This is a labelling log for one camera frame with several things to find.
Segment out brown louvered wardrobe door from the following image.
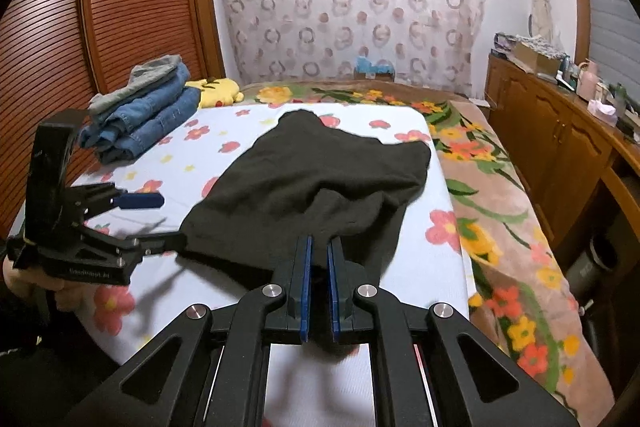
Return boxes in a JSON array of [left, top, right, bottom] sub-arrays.
[[1, 0, 224, 230]]

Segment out cardboard box with blue cloth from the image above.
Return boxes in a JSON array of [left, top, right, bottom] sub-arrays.
[[354, 56, 395, 82]]

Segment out yellow plush toy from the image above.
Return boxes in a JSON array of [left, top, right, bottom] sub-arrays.
[[186, 78, 244, 108]]

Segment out patterned sheer curtain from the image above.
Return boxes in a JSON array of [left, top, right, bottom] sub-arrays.
[[224, 0, 485, 95]]

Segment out blue denim jeans upper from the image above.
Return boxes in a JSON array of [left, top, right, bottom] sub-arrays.
[[79, 63, 190, 150]]

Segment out cardboard box on cabinet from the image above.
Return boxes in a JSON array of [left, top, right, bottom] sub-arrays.
[[511, 42, 561, 76]]

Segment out blue denim jeans lower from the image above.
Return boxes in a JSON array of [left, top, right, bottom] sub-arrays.
[[96, 88, 201, 165]]

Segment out black pants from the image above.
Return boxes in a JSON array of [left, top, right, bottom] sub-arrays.
[[180, 109, 432, 288]]

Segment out brown floral blanket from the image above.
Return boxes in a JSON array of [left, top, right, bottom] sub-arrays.
[[244, 80, 614, 426]]

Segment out pink tissue pack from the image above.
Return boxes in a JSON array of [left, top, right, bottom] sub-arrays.
[[587, 100, 617, 127]]

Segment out blue denim jeans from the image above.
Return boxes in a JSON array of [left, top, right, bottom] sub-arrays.
[[96, 88, 201, 165], [79, 63, 190, 150]]

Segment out wooden sideboard cabinet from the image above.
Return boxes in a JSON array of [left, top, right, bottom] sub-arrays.
[[485, 55, 639, 257]]

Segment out grey folded garment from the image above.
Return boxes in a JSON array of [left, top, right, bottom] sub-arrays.
[[88, 54, 182, 116]]

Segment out pink thermos jug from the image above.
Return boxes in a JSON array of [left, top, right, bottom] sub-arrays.
[[576, 60, 599, 102]]

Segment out left hand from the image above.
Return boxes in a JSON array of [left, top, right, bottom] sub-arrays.
[[2, 258, 86, 311]]

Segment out grey window shutter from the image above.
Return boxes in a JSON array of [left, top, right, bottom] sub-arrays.
[[589, 0, 640, 100]]

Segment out white floral bed sheet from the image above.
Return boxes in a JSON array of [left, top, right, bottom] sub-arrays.
[[8, 100, 474, 427]]

